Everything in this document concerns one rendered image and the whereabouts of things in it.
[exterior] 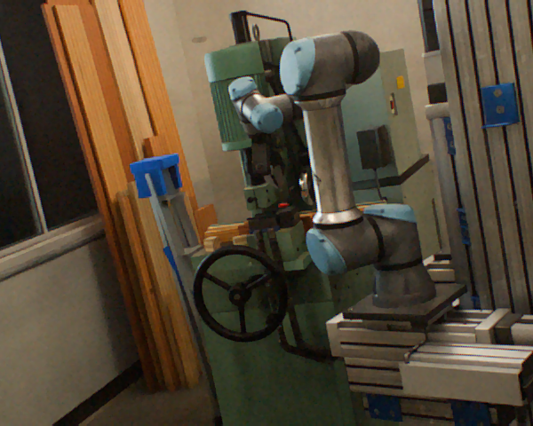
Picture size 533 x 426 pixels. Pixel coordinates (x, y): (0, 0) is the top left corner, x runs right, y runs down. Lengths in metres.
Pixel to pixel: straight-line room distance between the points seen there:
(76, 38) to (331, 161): 2.46
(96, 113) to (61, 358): 1.17
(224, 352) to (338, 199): 0.95
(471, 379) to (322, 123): 0.62
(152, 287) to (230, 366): 1.45
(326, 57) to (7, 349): 2.26
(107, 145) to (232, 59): 1.66
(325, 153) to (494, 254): 0.49
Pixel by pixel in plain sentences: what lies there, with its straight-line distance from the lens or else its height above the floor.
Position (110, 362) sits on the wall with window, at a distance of 4.23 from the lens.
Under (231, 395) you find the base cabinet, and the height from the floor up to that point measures 0.44.
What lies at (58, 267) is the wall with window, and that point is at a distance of 3.93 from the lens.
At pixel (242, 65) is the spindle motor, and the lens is 2.54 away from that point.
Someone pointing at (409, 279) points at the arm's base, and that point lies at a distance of 1.95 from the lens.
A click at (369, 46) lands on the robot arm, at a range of 1.85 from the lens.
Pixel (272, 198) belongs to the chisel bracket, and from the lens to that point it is 2.65.
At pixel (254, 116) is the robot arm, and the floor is 1.30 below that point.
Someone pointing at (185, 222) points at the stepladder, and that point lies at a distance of 3.58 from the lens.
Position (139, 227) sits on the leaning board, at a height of 0.82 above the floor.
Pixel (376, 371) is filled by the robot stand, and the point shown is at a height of 0.65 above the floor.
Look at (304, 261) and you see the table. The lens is 2.39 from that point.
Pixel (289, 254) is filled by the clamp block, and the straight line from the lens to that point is 2.38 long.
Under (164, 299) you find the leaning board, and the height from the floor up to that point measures 0.45.
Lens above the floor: 1.39
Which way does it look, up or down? 9 degrees down
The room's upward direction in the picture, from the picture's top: 11 degrees counter-clockwise
